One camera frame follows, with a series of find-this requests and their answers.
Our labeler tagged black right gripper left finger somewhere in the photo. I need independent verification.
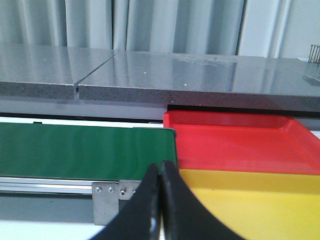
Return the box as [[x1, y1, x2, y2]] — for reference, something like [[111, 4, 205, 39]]
[[92, 163, 160, 240]]

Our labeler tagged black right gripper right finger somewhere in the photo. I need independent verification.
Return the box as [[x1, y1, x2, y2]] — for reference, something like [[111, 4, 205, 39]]
[[160, 160, 243, 240]]

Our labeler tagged yellow plastic tray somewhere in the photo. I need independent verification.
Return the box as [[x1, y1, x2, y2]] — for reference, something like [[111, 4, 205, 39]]
[[179, 169, 320, 240]]

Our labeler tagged red plastic tray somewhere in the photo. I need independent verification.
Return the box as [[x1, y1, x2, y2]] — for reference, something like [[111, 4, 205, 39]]
[[163, 110, 320, 175]]

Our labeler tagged green conveyor belt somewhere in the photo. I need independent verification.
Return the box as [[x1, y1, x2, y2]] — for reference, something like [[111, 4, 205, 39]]
[[0, 122, 177, 181]]

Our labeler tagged grey granite counter slab left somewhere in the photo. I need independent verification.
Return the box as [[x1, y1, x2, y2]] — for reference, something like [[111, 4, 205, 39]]
[[0, 43, 118, 100]]

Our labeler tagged white pleated curtain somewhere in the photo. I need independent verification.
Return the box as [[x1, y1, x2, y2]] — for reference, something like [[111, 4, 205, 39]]
[[0, 0, 320, 58]]

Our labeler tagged steel conveyor support bracket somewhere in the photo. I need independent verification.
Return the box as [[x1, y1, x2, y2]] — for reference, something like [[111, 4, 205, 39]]
[[91, 182, 119, 226]]

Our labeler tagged aluminium conveyor frame rail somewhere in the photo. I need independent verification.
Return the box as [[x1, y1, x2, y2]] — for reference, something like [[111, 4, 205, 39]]
[[0, 175, 142, 196]]

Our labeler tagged dark wire rack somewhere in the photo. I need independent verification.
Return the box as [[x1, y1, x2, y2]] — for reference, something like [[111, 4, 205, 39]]
[[308, 44, 320, 64]]

